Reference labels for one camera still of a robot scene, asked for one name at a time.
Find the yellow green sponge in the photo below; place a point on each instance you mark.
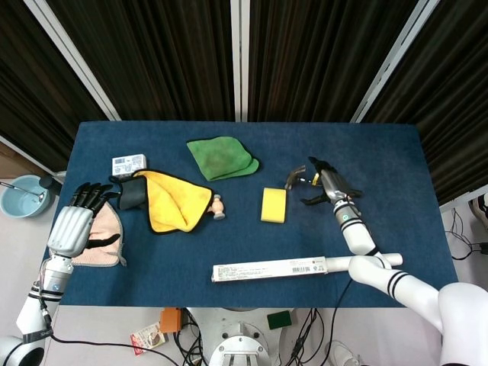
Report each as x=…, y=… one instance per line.
x=273, y=205

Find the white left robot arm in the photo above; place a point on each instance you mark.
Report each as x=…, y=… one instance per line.
x=36, y=312

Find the blue felt table cover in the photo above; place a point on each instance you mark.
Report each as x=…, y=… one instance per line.
x=248, y=240

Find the white partition frame post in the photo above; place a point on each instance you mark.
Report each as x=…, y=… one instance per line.
x=396, y=61
x=72, y=65
x=240, y=57

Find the white black sneaker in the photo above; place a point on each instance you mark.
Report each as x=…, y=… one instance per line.
x=481, y=207

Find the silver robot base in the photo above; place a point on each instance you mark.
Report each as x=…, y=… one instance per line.
x=236, y=335

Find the green pad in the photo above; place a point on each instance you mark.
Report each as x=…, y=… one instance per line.
x=279, y=320

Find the long baking paper box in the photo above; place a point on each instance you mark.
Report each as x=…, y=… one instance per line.
x=267, y=268

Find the light blue bowl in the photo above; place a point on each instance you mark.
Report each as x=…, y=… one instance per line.
x=21, y=206

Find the orange box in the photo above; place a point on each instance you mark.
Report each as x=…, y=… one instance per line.
x=171, y=320

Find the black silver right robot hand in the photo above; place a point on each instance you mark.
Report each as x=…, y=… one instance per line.
x=334, y=185

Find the dark pleated curtain panel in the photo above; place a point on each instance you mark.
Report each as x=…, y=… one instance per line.
x=152, y=57
x=453, y=95
x=34, y=95
x=324, y=57

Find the printed snack packet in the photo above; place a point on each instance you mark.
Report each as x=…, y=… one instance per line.
x=146, y=339

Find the yellow grey microfibre cloth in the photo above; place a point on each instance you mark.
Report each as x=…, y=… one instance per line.
x=167, y=206

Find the small wooden toy mallet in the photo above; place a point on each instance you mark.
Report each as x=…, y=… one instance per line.
x=218, y=207

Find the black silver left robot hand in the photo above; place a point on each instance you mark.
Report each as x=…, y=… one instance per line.
x=70, y=228

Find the pink dish cloth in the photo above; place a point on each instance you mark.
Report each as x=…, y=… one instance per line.
x=106, y=228

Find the small white printed box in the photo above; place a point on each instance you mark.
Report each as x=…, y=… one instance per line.
x=127, y=164

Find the metal ladle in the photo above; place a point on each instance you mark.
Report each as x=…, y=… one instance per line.
x=38, y=196

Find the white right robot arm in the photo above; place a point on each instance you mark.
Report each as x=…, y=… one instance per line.
x=381, y=274

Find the green microfibre cloth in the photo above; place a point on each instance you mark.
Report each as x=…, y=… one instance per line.
x=219, y=156

